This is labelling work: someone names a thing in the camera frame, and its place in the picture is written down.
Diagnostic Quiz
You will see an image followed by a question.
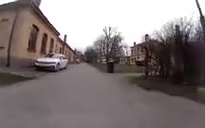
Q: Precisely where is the long yellow building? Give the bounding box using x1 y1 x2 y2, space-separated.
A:
0 0 79 68

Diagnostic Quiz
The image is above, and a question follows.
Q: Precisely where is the grass strip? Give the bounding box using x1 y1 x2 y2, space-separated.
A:
121 63 205 108

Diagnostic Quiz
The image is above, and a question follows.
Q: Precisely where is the group of bare trees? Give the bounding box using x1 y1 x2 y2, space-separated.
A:
84 25 128 65

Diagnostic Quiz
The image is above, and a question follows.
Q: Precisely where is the grass patch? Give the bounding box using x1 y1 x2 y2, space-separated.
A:
0 71 33 89

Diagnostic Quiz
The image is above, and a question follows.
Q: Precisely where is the grey asphalt road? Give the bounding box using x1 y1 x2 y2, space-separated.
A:
0 62 205 128

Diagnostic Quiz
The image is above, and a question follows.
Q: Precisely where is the row of bare bushes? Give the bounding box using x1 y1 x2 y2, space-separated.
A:
143 16 205 86

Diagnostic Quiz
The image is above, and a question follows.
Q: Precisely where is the white car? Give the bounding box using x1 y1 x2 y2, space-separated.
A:
33 52 69 72

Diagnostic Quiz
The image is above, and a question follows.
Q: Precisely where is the pale house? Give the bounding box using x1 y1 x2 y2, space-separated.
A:
128 33 162 66

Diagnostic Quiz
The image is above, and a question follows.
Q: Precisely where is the dark bin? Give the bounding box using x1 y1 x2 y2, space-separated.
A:
106 60 115 74

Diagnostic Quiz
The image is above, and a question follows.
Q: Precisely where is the leaning pole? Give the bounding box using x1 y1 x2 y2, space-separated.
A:
193 0 205 86

